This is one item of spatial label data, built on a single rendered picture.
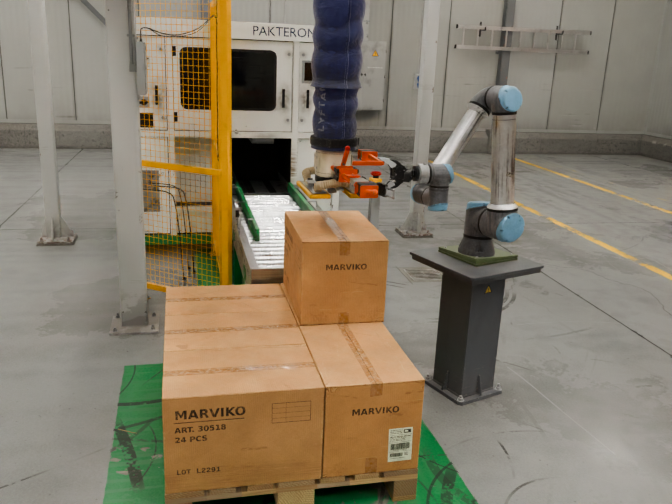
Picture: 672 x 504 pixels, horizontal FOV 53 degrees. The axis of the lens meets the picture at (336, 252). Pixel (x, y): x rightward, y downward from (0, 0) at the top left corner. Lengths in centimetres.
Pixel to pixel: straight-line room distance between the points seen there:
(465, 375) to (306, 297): 105
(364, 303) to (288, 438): 80
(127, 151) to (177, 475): 218
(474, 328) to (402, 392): 100
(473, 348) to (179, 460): 169
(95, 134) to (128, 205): 814
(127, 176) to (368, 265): 179
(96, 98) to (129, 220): 826
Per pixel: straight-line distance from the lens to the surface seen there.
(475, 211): 349
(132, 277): 443
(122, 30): 421
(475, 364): 370
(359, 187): 269
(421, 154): 679
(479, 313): 358
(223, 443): 264
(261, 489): 277
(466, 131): 334
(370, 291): 313
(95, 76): 1247
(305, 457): 273
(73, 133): 1246
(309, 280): 305
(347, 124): 315
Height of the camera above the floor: 175
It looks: 16 degrees down
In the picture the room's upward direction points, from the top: 2 degrees clockwise
